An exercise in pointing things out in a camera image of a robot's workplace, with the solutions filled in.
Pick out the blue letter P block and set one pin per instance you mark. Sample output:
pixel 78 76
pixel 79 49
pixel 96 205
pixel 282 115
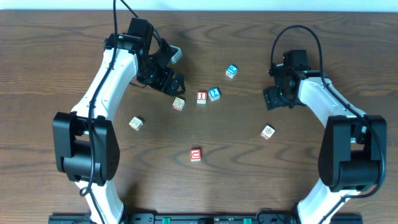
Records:
pixel 231 71

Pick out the shell picture block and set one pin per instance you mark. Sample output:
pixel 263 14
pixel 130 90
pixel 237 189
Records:
pixel 267 132

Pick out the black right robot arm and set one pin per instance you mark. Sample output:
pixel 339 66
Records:
pixel 352 156

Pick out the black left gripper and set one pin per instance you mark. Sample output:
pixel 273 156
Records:
pixel 170 84

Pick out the red letter U block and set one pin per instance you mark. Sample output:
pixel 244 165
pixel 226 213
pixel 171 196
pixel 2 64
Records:
pixel 195 155

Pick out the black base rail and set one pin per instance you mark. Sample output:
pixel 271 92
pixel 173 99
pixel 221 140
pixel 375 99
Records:
pixel 264 217

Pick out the plain picture block red side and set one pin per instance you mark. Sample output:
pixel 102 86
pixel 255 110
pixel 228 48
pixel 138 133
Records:
pixel 178 104

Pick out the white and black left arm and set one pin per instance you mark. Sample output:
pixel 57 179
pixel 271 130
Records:
pixel 86 147

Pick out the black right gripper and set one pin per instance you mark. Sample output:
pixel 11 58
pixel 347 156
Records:
pixel 271 99

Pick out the blue number 2 block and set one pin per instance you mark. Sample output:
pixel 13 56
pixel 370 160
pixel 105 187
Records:
pixel 214 94

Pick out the red letter I block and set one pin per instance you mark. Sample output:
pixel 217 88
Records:
pixel 201 97

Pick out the plain wooden picture block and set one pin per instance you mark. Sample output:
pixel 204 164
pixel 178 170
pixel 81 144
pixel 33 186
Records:
pixel 136 123

